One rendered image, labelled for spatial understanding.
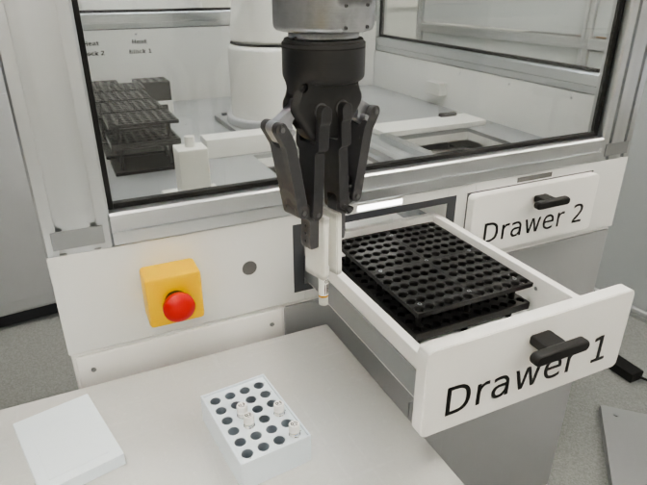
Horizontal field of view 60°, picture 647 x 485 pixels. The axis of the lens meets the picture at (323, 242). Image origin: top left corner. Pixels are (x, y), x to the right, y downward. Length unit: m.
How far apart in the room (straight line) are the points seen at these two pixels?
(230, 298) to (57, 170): 0.29
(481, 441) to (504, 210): 0.57
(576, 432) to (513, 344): 1.34
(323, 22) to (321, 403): 0.47
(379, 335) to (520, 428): 0.80
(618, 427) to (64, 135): 1.72
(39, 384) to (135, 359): 1.36
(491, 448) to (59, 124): 1.10
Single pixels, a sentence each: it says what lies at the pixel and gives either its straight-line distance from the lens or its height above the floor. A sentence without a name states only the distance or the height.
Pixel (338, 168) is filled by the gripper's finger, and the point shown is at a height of 1.09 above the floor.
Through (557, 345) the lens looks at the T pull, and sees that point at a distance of 0.63.
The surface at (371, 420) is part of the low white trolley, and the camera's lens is 0.73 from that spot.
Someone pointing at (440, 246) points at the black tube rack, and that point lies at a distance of 0.83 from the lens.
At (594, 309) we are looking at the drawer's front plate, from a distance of 0.70.
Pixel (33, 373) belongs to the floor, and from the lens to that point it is 2.26.
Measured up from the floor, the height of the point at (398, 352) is 0.87.
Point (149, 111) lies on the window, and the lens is 0.73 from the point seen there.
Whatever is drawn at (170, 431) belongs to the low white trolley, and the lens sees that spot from 0.73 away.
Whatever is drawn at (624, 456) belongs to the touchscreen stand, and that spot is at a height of 0.03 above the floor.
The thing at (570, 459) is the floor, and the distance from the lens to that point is 1.87.
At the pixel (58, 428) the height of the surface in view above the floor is 0.78.
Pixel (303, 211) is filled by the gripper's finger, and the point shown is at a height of 1.05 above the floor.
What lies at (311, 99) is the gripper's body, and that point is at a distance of 0.51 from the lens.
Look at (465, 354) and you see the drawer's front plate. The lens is 0.59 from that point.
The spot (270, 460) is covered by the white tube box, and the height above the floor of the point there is 0.79.
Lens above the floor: 1.25
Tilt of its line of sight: 25 degrees down
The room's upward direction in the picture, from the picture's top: straight up
